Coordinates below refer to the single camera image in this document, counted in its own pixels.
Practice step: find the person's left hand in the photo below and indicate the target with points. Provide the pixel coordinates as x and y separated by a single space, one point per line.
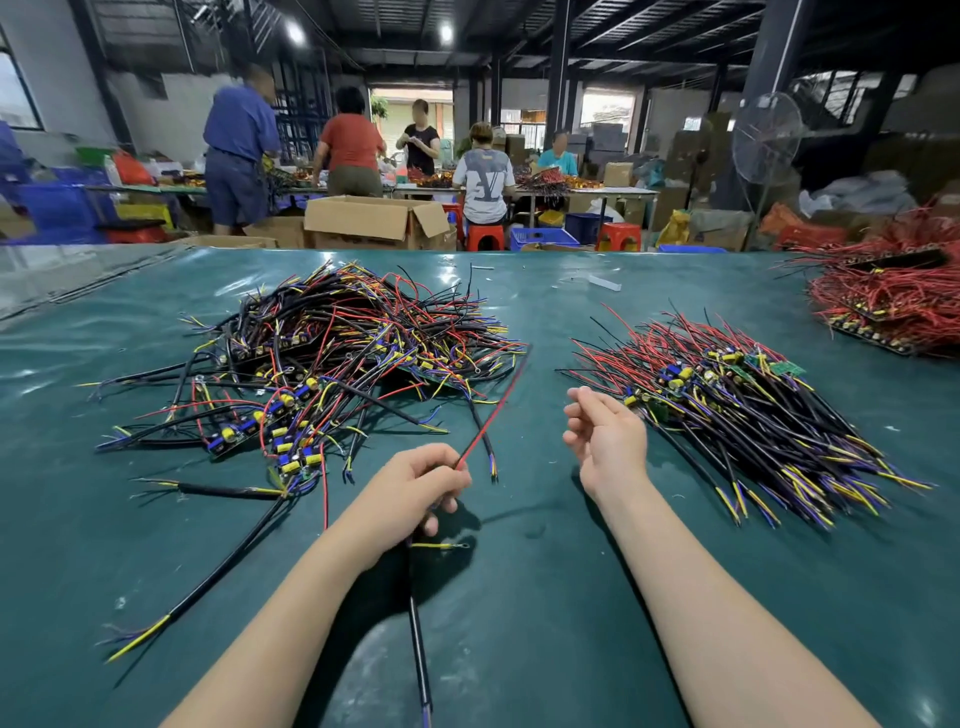
397 499

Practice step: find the person's right hand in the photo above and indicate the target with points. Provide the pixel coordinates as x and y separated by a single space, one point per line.
615 450

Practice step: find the person's right thumb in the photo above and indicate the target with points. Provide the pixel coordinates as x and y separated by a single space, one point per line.
604 403

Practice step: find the person's left fingers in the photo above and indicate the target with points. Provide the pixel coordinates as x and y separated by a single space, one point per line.
442 472

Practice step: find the person's right forearm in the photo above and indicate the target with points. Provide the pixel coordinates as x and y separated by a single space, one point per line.
720 622

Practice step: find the person's left forearm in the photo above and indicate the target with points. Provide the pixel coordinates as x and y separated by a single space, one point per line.
285 637

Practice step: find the white plastic scrap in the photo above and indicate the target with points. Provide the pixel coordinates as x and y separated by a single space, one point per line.
604 283

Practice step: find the green vinyl table cover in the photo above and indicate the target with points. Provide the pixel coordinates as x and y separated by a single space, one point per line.
525 615

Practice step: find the red plastic stool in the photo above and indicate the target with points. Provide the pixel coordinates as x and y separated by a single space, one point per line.
485 236
619 236

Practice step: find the blue plastic basket crate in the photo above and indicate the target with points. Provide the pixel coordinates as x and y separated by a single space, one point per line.
540 238

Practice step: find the dark blue plastic bin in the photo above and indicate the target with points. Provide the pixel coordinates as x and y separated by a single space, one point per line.
583 225

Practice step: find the yellow plastic bag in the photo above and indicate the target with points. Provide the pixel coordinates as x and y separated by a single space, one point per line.
675 229

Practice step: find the long white work table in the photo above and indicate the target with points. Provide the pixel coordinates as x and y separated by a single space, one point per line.
592 192

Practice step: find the open cardboard box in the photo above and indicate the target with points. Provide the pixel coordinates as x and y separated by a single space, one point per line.
360 217

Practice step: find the stack of blue plastic crates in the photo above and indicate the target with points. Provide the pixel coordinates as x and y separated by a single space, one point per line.
52 206

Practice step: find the standing pedestal fan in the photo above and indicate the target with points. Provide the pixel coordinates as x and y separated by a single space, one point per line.
766 139

